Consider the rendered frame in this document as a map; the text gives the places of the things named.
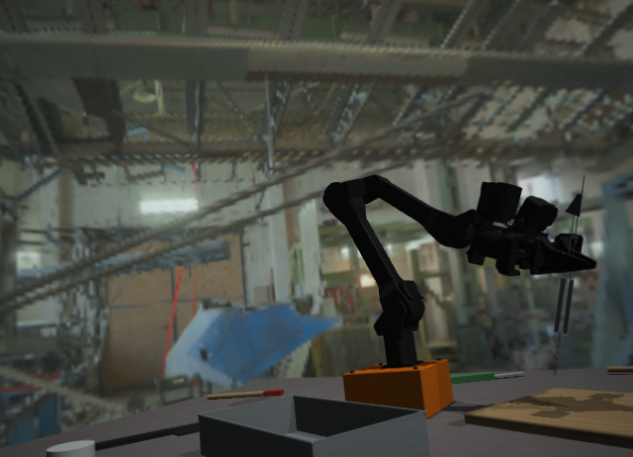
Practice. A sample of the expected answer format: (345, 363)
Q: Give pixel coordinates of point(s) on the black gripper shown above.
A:
(535, 252)

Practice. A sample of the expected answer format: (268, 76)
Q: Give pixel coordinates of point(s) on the grey short cylinder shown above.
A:
(79, 448)

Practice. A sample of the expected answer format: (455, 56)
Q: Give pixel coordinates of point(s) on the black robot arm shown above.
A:
(402, 304)

